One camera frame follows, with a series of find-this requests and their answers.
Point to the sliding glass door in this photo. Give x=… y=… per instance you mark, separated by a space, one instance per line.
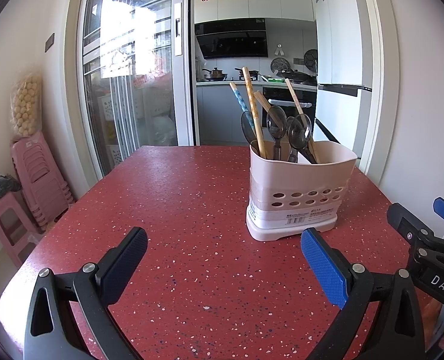
x=132 y=63

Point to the black range hood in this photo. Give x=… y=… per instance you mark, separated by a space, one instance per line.
x=233 y=41

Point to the stack of pink stools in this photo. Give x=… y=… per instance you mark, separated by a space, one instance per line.
x=42 y=180

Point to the black frying pan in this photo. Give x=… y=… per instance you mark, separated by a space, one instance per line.
x=252 y=73

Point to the dark wall plate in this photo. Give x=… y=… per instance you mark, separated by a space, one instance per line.
x=50 y=42

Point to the dark translucent plastic spoon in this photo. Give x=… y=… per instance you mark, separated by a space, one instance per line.
x=247 y=131
x=300 y=131
x=289 y=120
x=276 y=120

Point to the white refrigerator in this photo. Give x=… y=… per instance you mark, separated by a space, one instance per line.
x=338 y=45

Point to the single pink plastic stool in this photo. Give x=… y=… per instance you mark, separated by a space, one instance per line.
x=12 y=228

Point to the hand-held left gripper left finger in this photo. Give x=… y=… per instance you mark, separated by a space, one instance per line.
x=124 y=258

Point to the blue patterned chopstick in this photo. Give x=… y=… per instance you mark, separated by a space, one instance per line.
x=239 y=97

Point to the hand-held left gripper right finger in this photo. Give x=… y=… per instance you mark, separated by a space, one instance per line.
x=323 y=270

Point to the lidded cooking pot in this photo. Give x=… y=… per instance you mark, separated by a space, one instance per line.
x=216 y=74

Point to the black wok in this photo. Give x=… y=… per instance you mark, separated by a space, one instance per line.
x=299 y=75

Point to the orange dotted chopstick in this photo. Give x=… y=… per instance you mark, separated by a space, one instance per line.
x=252 y=105

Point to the bag of white balls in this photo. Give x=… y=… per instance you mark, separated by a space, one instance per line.
x=26 y=107

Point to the pink plastic utensil holder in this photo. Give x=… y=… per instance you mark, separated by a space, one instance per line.
x=300 y=180

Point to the white wall hook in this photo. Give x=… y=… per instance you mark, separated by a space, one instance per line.
x=279 y=49

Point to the small round fan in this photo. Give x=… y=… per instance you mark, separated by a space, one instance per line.
x=280 y=63
x=311 y=58

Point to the grey lower kitchen cabinets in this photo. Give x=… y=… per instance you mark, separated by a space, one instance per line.
x=218 y=116

